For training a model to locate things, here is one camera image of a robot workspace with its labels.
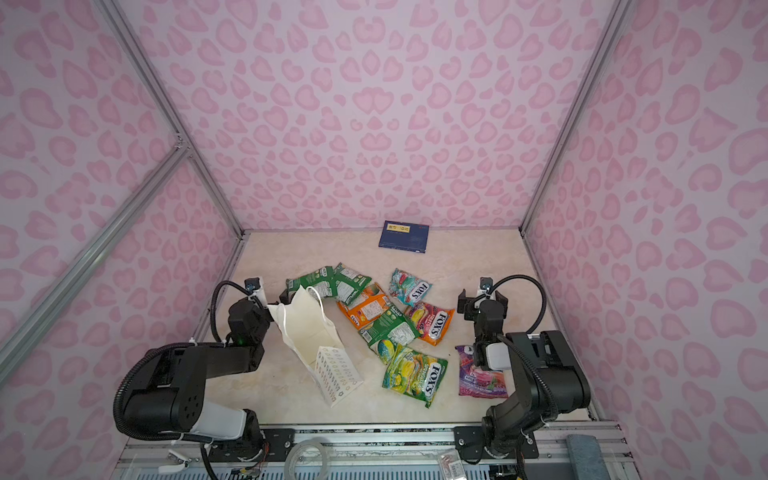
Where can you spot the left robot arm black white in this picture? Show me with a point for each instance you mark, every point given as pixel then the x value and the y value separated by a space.
pixel 162 397

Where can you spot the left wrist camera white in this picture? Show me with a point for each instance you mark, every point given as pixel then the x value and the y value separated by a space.
pixel 255 291

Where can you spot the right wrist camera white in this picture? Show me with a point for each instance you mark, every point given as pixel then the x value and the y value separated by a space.
pixel 485 288

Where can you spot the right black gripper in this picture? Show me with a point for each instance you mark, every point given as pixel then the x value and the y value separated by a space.
pixel 477 305

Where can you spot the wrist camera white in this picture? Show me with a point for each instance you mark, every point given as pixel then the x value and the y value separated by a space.
pixel 255 291
pixel 485 288

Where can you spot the aluminium frame strut left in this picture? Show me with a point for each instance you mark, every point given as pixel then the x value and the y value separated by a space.
pixel 40 319

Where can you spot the small clear plastic packet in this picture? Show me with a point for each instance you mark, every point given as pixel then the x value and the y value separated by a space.
pixel 451 466

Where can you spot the yellow green Fox's candy bag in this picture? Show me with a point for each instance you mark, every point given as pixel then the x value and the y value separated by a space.
pixel 414 374

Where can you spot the purple Fox's berries candy bag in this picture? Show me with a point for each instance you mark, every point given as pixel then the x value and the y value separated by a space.
pixel 475 382

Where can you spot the grey foam block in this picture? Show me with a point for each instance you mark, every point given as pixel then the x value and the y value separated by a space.
pixel 586 458

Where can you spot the clear coiled tube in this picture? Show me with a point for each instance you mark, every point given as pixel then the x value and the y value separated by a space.
pixel 311 450

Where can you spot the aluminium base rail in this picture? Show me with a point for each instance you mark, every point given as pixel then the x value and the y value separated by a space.
pixel 377 451

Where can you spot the orange snack packet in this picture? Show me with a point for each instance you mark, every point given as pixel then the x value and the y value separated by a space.
pixel 367 307

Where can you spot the green snack packet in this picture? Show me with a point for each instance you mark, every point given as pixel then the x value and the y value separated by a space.
pixel 387 332
pixel 340 282

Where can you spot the dark blue booklet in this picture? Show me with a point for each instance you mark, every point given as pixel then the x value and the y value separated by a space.
pixel 404 236

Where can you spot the white paper bag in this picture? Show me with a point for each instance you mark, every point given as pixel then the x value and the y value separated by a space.
pixel 313 337

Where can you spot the green snack packet back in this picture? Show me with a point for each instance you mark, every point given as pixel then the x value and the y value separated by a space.
pixel 340 282

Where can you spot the teal Fox's mint candy bag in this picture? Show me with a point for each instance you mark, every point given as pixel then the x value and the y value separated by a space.
pixel 409 289

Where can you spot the pink orange Fox's candy bag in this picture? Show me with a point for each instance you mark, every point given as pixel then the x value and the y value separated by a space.
pixel 431 321

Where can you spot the green snack packet front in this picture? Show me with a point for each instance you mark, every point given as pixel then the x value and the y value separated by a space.
pixel 387 332

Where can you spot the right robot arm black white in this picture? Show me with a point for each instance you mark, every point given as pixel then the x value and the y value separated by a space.
pixel 548 381

